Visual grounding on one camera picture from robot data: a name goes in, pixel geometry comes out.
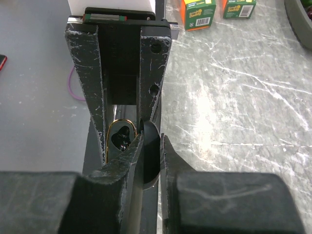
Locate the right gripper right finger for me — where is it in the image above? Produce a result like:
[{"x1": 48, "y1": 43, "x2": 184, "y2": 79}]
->
[{"x1": 160, "y1": 135, "x2": 305, "y2": 234}]

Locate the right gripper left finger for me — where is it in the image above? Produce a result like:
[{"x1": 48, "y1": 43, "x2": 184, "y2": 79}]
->
[{"x1": 0, "y1": 133, "x2": 145, "y2": 234}]

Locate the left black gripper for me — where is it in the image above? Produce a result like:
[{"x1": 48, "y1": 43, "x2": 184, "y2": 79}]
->
[{"x1": 64, "y1": 7, "x2": 179, "y2": 165}]

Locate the black earbud charging case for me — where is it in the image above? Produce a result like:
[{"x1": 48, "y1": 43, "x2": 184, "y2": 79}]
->
[{"x1": 105, "y1": 119, "x2": 160, "y2": 190}]

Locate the orange juice box left lower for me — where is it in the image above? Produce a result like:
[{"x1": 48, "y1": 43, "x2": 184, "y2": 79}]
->
[{"x1": 180, "y1": 0, "x2": 216, "y2": 31}]

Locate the orange juice box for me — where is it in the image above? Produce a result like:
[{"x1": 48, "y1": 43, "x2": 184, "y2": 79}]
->
[
  {"x1": 222, "y1": 0, "x2": 256, "y2": 19},
  {"x1": 180, "y1": 0, "x2": 216, "y2": 31}
]

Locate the orange juice box left upper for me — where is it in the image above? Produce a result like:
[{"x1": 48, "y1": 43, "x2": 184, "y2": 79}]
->
[{"x1": 222, "y1": 0, "x2": 256, "y2": 19}]

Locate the grey fruit tray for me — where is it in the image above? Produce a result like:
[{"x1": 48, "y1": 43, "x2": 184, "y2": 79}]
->
[{"x1": 284, "y1": 0, "x2": 312, "y2": 51}]

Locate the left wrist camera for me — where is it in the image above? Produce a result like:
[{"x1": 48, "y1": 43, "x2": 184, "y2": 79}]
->
[{"x1": 68, "y1": 0, "x2": 156, "y2": 16}]

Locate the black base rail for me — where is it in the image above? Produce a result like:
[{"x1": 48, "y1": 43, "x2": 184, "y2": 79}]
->
[{"x1": 81, "y1": 0, "x2": 166, "y2": 234}]

